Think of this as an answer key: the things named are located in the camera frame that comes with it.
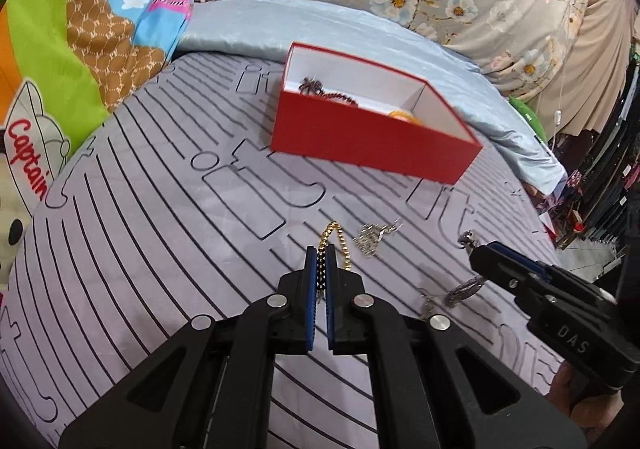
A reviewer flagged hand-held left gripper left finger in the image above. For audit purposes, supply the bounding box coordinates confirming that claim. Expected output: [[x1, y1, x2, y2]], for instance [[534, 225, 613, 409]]
[[59, 245, 321, 449]]

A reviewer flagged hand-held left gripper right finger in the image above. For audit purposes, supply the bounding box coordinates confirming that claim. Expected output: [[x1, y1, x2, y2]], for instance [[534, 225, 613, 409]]
[[324, 244, 586, 449]]

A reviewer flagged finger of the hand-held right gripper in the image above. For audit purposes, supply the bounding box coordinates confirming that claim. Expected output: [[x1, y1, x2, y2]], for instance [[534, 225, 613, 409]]
[[487, 241, 556, 281], [470, 246, 532, 302]]

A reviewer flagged silver metal watch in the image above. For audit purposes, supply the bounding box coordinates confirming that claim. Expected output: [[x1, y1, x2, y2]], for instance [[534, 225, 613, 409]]
[[444, 230, 487, 306]]

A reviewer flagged gold bead bracelet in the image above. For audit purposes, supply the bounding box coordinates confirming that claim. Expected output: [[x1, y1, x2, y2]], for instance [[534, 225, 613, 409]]
[[318, 222, 352, 302]]

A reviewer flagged silver dangle earring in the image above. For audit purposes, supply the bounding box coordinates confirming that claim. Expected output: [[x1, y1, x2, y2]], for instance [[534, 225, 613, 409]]
[[352, 218, 403, 260]]

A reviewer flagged silver chain bracelet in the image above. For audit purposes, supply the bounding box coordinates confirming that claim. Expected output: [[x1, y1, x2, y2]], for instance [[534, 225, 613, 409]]
[[419, 288, 437, 321]]

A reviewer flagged red cardboard box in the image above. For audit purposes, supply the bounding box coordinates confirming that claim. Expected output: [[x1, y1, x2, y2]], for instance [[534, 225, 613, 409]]
[[270, 42, 485, 185]]

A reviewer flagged orange bead bracelet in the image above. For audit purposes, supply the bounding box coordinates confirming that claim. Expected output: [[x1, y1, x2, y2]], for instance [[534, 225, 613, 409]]
[[389, 110, 427, 126]]

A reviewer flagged garnet multi-wrap bead bracelet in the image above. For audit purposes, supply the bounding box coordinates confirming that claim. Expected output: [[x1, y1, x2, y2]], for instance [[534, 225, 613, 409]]
[[299, 76, 361, 106]]

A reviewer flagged person's right hand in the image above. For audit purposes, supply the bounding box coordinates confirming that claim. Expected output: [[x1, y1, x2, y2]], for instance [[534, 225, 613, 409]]
[[546, 363, 627, 449]]

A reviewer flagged green plastic object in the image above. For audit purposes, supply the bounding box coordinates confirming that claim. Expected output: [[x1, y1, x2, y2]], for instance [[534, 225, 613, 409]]
[[509, 96, 548, 142]]

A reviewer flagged beige hanging cloth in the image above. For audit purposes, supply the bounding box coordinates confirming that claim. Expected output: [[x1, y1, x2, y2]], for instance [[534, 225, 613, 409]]
[[525, 0, 633, 135]]

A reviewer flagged light blue satin blanket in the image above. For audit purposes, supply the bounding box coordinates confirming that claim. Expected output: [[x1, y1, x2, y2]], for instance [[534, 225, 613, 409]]
[[175, 0, 568, 200]]

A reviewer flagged cartoon monkey printed blanket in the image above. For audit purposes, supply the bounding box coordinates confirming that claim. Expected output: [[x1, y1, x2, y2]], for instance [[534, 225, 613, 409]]
[[0, 0, 196, 290]]

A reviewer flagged white cable with switch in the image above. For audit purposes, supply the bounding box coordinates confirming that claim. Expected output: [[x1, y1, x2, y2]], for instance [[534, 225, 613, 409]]
[[552, 0, 571, 140]]

